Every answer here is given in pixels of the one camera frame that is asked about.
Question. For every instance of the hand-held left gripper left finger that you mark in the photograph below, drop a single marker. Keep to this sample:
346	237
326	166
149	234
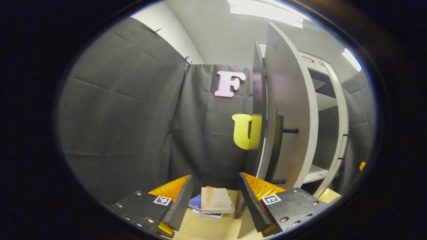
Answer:
181	203

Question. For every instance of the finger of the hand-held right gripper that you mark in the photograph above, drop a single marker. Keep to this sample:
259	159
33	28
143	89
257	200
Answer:
362	166

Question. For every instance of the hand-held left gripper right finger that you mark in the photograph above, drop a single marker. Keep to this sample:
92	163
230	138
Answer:
252	203

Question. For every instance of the grey cabinet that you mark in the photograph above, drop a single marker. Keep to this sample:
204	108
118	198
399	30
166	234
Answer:
325	133

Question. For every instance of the grey cabinet door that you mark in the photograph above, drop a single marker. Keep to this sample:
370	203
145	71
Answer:
342	110
293	100

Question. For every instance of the grey cabinet drawer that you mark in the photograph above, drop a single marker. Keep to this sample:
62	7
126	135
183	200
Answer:
315	61

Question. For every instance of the blue cover book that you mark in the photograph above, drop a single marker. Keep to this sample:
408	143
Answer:
196	202

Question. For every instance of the white book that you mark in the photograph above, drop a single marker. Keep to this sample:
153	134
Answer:
206	215

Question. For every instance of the beige cover book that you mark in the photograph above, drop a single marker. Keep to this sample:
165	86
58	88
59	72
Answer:
217	200

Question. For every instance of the small ceiling light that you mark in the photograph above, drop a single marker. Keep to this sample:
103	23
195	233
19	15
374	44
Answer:
353	60

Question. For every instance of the black backdrop cloth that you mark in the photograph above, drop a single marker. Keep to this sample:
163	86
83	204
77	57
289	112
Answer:
116	116

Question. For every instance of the large ceiling light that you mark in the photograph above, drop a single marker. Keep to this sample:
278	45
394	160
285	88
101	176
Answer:
267	11

